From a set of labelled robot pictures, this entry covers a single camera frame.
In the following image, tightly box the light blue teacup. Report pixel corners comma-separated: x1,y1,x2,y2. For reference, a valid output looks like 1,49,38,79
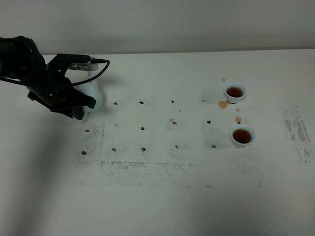
224,83,247,104
230,124,255,148

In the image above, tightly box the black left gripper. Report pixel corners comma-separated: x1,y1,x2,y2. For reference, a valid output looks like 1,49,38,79
27,71,96,120

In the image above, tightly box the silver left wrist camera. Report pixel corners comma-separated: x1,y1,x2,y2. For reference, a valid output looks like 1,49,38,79
46,54,99,72

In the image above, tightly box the light blue porcelain teapot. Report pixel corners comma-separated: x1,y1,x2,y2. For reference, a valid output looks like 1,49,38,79
73,71,103,123

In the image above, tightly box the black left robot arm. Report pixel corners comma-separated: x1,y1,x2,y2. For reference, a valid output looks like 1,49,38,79
0,36,96,120

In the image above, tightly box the near light blue teacup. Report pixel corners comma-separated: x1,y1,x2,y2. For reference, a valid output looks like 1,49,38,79
230,124,255,148

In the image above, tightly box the far light blue teacup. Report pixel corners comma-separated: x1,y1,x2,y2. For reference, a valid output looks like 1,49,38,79
224,83,247,104

